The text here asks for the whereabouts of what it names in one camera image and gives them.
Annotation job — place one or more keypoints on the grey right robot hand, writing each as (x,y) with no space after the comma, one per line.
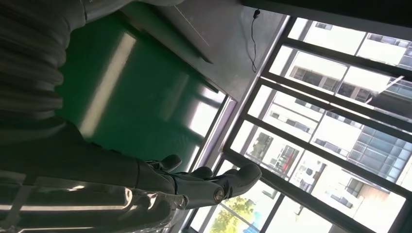
(80,180)

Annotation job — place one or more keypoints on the green conveyor belt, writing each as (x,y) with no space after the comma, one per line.
(135,106)

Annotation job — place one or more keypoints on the green tree outside window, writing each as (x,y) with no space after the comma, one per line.
(231,215)

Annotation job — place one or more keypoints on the aluminium conveyor frame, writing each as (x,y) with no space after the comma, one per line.
(215,128)

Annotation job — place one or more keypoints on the dark window frame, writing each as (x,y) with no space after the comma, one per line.
(322,103)

